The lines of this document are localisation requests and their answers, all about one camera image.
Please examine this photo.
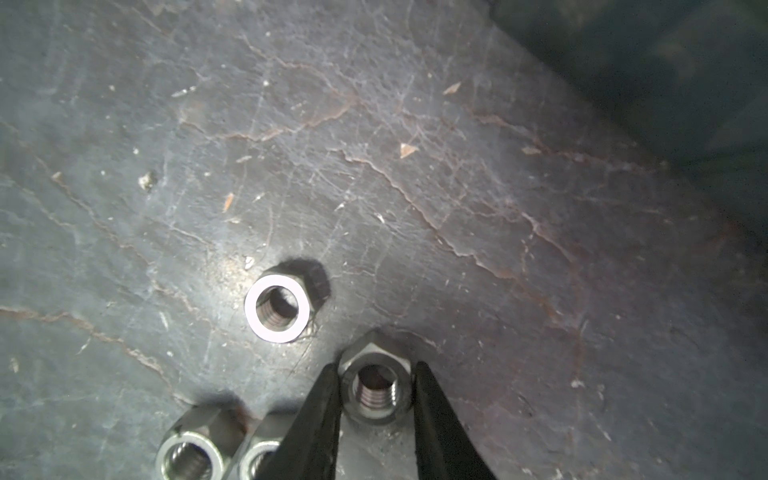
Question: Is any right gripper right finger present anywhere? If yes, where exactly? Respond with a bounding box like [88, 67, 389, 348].
[413, 361, 496, 479]

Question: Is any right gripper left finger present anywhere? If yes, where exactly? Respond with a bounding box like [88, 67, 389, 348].
[256, 363, 342, 480]

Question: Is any silver nut small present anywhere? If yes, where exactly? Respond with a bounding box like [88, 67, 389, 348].
[223, 412, 297, 480]

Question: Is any green plastic organizer box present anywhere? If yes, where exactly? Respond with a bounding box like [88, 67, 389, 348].
[490, 1, 767, 237]

